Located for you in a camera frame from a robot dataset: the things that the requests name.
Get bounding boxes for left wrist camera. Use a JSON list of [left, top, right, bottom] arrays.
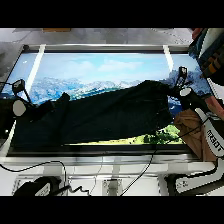
[[11, 78, 33, 103]]

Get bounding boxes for silver frame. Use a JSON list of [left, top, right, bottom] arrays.
[[0, 43, 221, 197]]

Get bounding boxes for brown garment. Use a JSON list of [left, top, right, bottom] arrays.
[[173, 108, 218, 163]]

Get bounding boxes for heap of clothes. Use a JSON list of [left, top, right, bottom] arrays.
[[187, 27, 224, 88]]

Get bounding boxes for black pants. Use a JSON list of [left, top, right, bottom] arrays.
[[11, 79, 176, 149]]

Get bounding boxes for coiled black cable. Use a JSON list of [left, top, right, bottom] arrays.
[[49, 184, 92, 197]]

